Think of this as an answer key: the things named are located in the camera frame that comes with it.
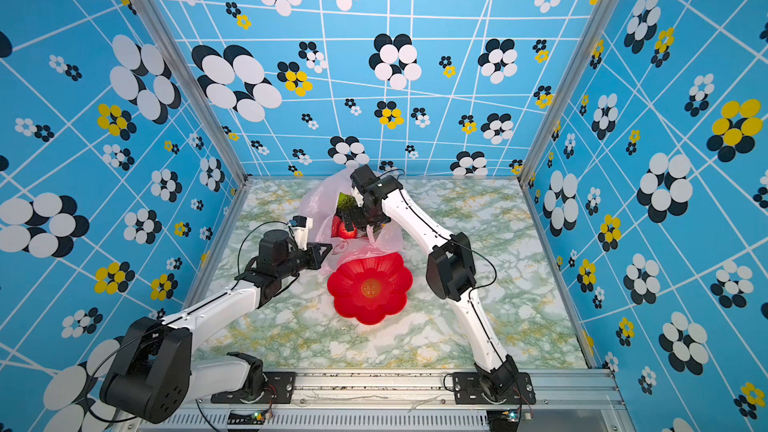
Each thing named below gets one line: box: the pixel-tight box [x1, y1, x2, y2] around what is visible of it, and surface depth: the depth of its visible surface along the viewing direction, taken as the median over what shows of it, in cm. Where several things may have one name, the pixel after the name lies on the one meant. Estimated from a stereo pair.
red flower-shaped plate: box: [328, 252, 413, 325], surface depth 93 cm
